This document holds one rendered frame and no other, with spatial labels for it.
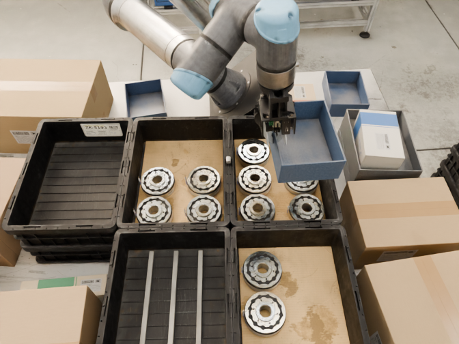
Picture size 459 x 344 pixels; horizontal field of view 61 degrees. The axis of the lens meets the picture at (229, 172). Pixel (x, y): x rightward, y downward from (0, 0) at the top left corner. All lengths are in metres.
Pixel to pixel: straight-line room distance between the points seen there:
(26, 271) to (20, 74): 0.72
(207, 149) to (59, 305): 0.63
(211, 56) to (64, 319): 0.68
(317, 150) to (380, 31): 2.55
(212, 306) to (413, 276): 0.51
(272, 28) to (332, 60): 2.41
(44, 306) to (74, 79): 0.82
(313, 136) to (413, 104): 1.92
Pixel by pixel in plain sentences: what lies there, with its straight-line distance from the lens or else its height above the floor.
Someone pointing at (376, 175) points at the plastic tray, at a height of 0.82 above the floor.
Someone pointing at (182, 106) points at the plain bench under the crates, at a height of 0.70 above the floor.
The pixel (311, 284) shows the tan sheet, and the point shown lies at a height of 0.83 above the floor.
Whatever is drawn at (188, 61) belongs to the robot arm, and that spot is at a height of 1.37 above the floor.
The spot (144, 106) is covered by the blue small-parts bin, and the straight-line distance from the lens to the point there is 1.65.
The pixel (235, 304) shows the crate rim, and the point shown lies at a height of 0.93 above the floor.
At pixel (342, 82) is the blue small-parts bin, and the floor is 0.71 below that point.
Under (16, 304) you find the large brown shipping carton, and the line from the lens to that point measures 1.10.
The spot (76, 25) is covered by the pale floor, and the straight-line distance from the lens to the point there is 3.56.
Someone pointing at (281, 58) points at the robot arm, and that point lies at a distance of 0.71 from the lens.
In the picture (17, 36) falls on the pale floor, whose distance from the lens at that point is 3.62.
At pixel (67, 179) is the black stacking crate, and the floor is 0.83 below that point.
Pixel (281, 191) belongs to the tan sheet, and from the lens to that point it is 1.20.
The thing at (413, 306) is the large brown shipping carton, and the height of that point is 0.90.
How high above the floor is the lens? 1.83
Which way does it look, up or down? 54 degrees down
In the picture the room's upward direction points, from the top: straight up
